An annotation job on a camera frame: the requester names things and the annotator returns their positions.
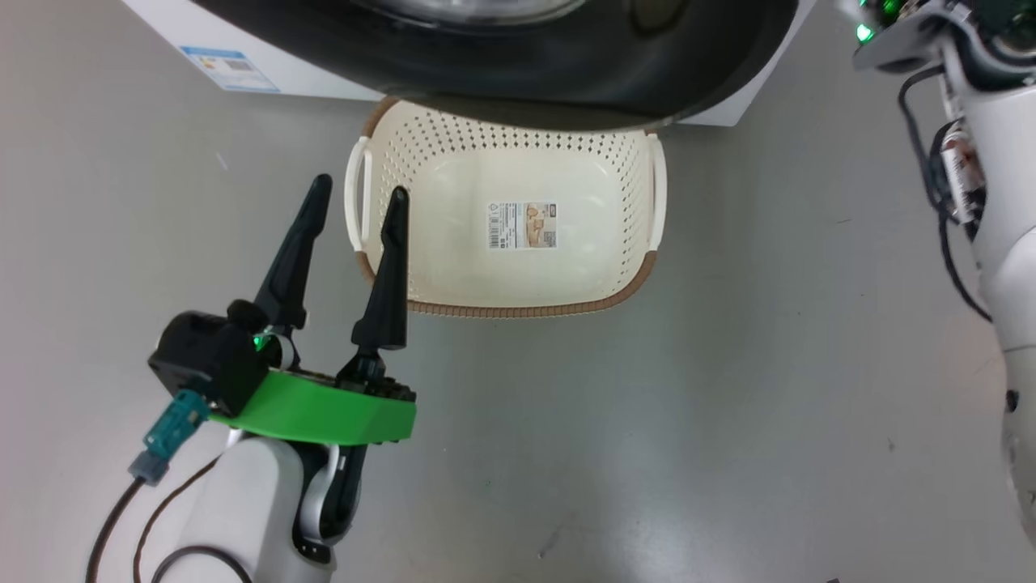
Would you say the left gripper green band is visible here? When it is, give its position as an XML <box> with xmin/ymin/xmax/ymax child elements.
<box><xmin>206</xmin><ymin>173</ymin><xmax>418</xmax><ymax>446</ymax></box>

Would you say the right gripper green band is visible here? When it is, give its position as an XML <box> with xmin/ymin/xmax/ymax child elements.
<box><xmin>842</xmin><ymin>0</ymin><xmax>1036</xmax><ymax>90</ymax></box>

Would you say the black round washing machine door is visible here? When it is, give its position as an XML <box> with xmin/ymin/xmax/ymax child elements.
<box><xmin>190</xmin><ymin>0</ymin><xmax>800</xmax><ymax>132</ymax></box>

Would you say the cream perforated laundry basket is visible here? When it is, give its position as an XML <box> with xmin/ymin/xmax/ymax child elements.
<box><xmin>344</xmin><ymin>97</ymin><xmax>669</xmax><ymax>319</ymax></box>

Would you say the paper label in basket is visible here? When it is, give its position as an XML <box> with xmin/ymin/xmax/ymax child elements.
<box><xmin>486</xmin><ymin>201</ymin><xmax>558</xmax><ymax>250</ymax></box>

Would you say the white washing machine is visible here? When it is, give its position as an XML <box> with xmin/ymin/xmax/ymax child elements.
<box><xmin>121</xmin><ymin>0</ymin><xmax>820</xmax><ymax>128</ymax></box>

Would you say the blue energy label sticker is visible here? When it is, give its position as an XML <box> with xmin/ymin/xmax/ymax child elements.
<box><xmin>180</xmin><ymin>45</ymin><xmax>281</xmax><ymax>93</ymax></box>

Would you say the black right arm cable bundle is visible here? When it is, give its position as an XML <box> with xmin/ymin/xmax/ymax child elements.
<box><xmin>897</xmin><ymin>65</ymin><xmax>995</xmax><ymax>325</ymax></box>

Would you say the teal plug left camera cable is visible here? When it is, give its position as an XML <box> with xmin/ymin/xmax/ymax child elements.
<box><xmin>85</xmin><ymin>389</ymin><xmax>210</xmax><ymax>583</ymax></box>

